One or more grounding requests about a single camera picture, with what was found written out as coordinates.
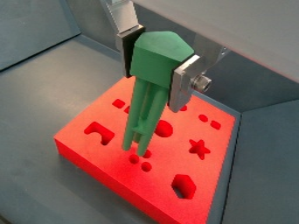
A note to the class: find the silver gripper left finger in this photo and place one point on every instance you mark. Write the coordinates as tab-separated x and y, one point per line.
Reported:
121	17

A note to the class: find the green three prong peg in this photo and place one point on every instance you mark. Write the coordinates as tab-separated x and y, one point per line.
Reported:
160	51

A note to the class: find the red shape sorting board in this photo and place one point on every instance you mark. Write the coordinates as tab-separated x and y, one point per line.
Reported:
176	183

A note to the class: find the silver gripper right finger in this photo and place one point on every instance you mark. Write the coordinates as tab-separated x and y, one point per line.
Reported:
188	75

